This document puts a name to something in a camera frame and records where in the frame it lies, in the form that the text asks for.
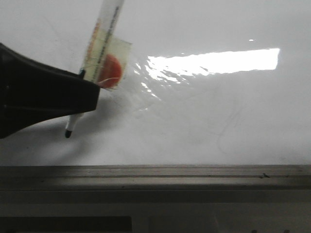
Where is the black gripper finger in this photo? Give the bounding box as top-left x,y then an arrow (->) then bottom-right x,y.
0,44 -> 100,138

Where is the clear yellowed adhesive tape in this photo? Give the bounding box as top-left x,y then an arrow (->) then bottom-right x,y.
82,20 -> 132,90

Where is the orange round magnet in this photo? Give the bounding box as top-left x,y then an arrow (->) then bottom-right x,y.
97,54 -> 122,89

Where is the white black whiteboard marker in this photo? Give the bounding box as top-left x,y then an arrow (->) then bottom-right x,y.
64,0 -> 125,139

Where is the white glossy whiteboard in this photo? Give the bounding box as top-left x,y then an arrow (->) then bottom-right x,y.
0,0 -> 311,166

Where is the grey aluminium whiteboard frame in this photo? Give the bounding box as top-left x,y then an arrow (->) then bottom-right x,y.
0,165 -> 311,191

